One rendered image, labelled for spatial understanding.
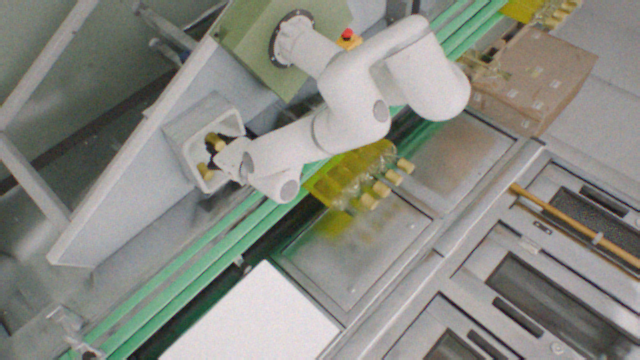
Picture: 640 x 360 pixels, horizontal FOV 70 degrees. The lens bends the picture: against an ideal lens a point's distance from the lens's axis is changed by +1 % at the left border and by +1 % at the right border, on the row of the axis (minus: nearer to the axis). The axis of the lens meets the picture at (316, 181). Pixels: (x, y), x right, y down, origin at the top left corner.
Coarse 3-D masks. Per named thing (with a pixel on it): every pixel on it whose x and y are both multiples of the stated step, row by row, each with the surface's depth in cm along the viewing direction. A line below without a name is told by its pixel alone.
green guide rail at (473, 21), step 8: (496, 0) 171; (504, 0) 171; (488, 8) 168; (472, 16) 167; (480, 16) 166; (464, 24) 165; (472, 24) 164; (456, 32) 162; (464, 32) 162; (448, 40) 160; (456, 40) 160; (448, 48) 158; (320, 160) 135; (304, 168) 134; (312, 168) 134; (304, 176) 133
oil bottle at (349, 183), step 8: (328, 160) 140; (320, 168) 138; (328, 168) 138; (336, 168) 138; (328, 176) 137; (336, 176) 136; (344, 176) 136; (352, 176) 136; (344, 184) 134; (352, 184) 134; (360, 184) 135; (352, 192) 134
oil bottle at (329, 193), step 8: (312, 176) 137; (320, 176) 137; (304, 184) 138; (312, 184) 135; (320, 184) 135; (328, 184) 135; (336, 184) 135; (312, 192) 138; (320, 192) 134; (328, 192) 133; (336, 192) 133; (344, 192) 133; (320, 200) 137; (328, 200) 133; (336, 200) 132; (344, 200) 133; (336, 208) 133
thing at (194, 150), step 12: (216, 120) 110; (228, 120) 120; (240, 120) 116; (204, 132) 109; (216, 132) 123; (228, 132) 126; (240, 132) 120; (192, 144) 119; (192, 156) 122; (204, 156) 125; (192, 168) 114; (204, 180) 126; (216, 180) 126
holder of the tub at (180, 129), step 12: (216, 96) 115; (192, 108) 113; (204, 108) 113; (216, 108) 113; (228, 108) 113; (180, 120) 111; (192, 120) 111; (204, 120) 111; (168, 132) 109; (180, 132) 109; (192, 132) 109; (180, 144) 107; (180, 156) 115; (192, 180) 125; (204, 192) 125
